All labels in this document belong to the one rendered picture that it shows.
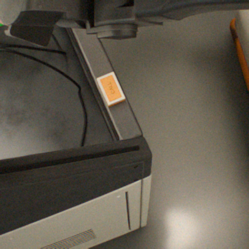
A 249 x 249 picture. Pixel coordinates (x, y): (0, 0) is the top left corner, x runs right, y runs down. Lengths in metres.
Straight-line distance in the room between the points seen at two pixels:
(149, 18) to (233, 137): 1.47
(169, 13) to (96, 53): 0.51
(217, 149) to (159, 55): 0.35
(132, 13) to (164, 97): 1.47
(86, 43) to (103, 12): 0.48
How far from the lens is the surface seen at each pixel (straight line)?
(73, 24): 0.80
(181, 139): 2.15
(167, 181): 2.12
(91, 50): 1.21
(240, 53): 2.14
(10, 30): 0.86
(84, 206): 1.33
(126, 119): 1.17
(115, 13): 0.73
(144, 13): 0.71
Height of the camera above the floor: 2.08
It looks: 75 degrees down
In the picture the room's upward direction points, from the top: 4 degrees counter-clockwise
